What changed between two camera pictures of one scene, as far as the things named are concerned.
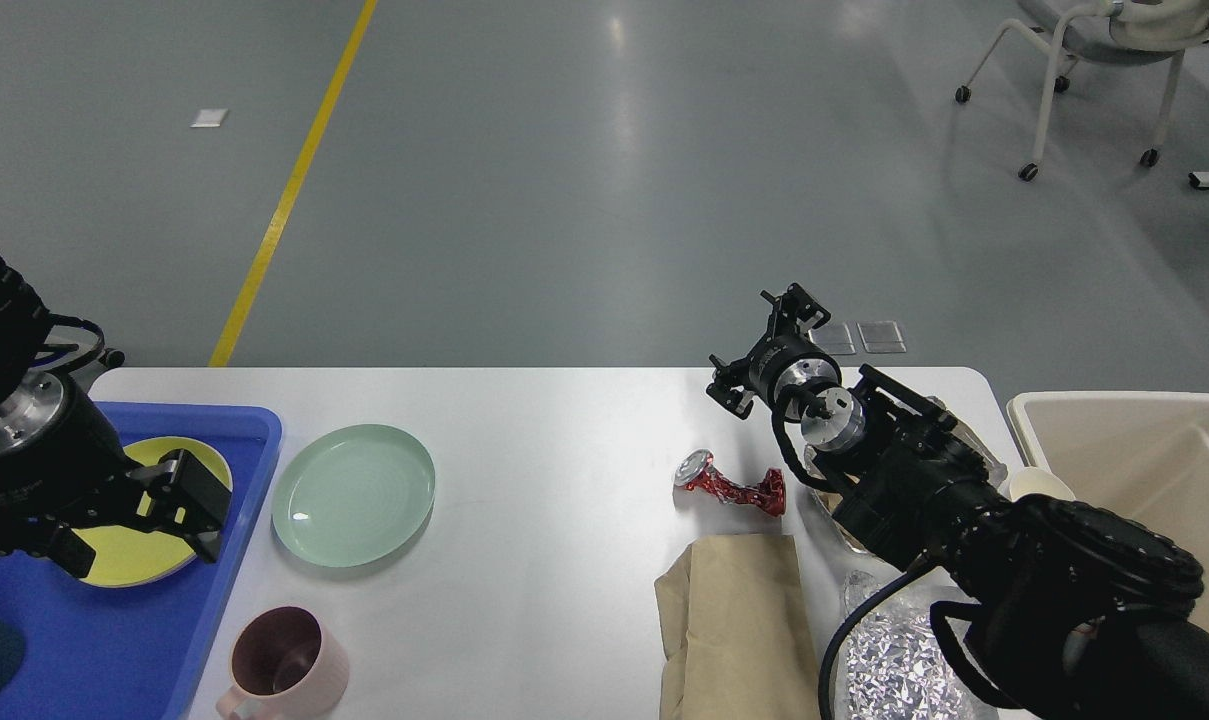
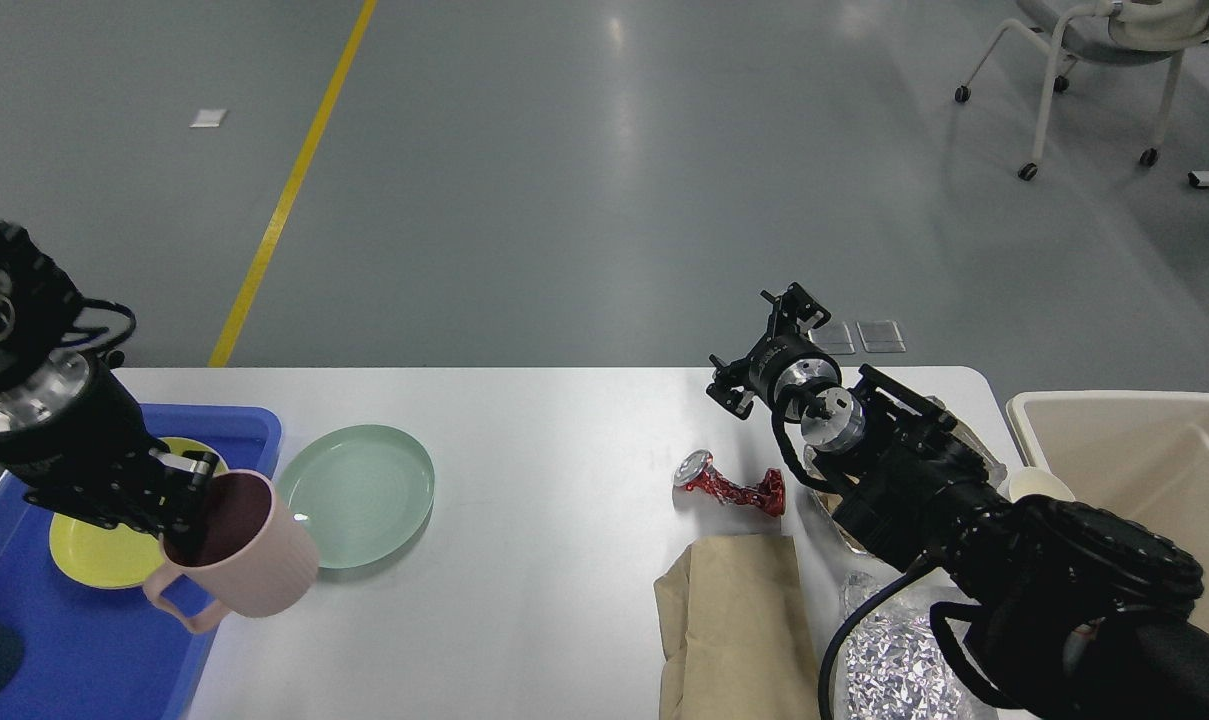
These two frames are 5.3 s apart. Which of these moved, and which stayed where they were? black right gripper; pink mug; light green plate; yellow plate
Moved: pink mug
Stayed: yellow plate; light green plate; black right gripper
